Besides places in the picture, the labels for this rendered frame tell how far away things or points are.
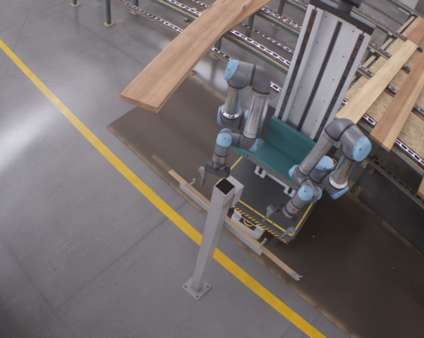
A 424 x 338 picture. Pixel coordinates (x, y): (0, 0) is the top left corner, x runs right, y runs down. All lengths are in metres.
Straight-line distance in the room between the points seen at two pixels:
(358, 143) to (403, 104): 1.47
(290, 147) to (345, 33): 0.87
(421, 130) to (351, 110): 0.73
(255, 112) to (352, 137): 0.54
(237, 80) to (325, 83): 0.50
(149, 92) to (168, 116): 1.14
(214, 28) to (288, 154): 1.23
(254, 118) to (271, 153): 0.45
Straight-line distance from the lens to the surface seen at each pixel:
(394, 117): 2.87
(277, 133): 2.24
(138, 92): 2.25
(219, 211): 1.46
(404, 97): 3.19
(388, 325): 3.00
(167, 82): 2.33
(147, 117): 3.36
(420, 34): 4.74
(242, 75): 1.80
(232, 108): 2.03
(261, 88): 1.82
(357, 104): 2.73
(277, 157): 2.27
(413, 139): 2.89
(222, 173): 1.94
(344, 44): 1.83
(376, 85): 3.09
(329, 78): 1.95
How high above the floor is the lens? 2.43
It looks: 54 degrees down
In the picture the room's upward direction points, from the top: 10 degrees clockwise
